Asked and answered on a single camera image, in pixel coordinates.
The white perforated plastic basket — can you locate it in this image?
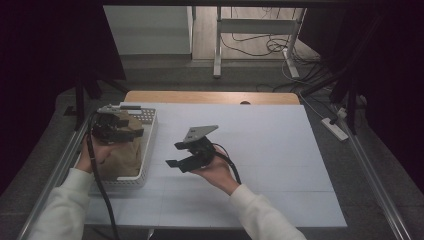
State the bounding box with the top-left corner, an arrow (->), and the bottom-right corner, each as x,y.
74,106 -> 158,191

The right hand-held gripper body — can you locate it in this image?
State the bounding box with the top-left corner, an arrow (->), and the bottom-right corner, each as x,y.
182,124 -> 219,167

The white cabinet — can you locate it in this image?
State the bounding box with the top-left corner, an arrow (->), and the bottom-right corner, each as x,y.
103,4 -> 196,56

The wooden table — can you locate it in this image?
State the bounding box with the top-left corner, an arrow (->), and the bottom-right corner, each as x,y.
123,90 -> 301,106

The white foam table mat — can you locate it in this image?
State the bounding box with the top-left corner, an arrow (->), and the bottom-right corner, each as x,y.
84,102 -> 348,229

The white desk frame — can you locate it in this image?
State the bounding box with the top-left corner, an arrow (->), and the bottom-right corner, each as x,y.
213,6 -> 308,79

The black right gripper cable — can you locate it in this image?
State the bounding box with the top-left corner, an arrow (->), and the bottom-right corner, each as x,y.
213,143 -> 242,185

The tan fabric garment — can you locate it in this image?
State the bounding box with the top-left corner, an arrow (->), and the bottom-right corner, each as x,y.
98,111 -> 145,179

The tangle of floor cables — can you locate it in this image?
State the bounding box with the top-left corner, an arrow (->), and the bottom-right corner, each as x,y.
221,6 -> 321,68

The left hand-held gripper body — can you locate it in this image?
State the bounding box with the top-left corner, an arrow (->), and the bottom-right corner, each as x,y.
91,104 -> 143,144

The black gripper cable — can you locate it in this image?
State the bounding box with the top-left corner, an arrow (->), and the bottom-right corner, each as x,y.
213,143 -> 242,185
85,113 -> 121,240

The person's right hand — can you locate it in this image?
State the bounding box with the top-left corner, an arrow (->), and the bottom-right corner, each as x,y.
191,146 -> 241,196

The black tripod stand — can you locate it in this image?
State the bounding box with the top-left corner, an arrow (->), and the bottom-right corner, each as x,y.
64,68 -> 129,131
299,19 -> 384,136

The person's left hand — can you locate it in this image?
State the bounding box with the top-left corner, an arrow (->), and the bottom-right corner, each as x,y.
75,134 -> 116,174

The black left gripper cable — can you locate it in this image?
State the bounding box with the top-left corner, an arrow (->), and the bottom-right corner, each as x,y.
85,113 -> 121,240

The aluminium rail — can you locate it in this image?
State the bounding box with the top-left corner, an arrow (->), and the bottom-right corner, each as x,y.
333,104 -> 413,240
16,114 -> 98,240

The white power strip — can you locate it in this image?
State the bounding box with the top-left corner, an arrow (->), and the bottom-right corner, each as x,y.
320,117 -> 349,142

